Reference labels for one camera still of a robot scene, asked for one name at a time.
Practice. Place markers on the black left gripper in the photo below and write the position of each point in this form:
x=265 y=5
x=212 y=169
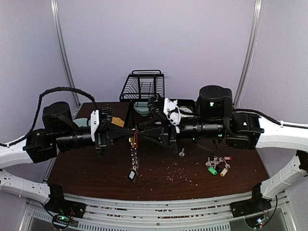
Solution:
x=104 y=137

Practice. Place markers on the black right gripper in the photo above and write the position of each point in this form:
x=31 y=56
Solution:
x=172 y=136

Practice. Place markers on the large keyring with red grip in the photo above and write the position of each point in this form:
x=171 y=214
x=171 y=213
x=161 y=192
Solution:
x=134 y=152

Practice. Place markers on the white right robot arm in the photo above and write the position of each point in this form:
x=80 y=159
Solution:
x=283 y=146

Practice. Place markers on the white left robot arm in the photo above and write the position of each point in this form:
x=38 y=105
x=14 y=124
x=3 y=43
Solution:
x=13 y=156

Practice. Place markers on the bunch of tagged keys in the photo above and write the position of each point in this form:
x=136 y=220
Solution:
x=218 y=165

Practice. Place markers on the yellow polka dot plate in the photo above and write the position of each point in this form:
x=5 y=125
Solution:
x=118 y=122

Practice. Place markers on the loose silver key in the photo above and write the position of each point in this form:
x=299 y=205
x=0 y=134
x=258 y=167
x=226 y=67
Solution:
x=182 y=152

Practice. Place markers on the teal ceramic bowl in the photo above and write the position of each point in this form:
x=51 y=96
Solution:
x=141 y=108

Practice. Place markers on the yellow blue patterned bowl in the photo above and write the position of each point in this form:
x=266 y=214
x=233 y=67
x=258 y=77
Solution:
x=186 y=110

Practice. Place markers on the light blue flower plate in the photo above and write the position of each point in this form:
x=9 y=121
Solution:
x=82 y=122

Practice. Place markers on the black metal dish rack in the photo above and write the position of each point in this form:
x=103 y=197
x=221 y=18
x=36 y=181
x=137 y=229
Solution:
x=140 y=86

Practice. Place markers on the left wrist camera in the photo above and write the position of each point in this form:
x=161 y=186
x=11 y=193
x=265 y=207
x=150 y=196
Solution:
x=98 y=118

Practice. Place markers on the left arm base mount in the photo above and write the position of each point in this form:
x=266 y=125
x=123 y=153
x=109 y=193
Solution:
x=61 y=210

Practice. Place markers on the metal table edge rail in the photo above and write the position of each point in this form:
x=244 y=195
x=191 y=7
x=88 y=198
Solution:
x=208 y=214

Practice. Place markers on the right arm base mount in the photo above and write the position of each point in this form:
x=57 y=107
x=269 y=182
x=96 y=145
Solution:
x=250 y=206

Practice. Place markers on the left aluminium frame post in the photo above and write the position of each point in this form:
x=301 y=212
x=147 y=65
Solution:
x=58 y=27

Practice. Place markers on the aluminium frame post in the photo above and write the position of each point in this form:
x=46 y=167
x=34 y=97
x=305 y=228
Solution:
x=252 y=43
x=58 y=27

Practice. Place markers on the right aluminium frame post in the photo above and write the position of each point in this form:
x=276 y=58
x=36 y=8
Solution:
x=252 y=43

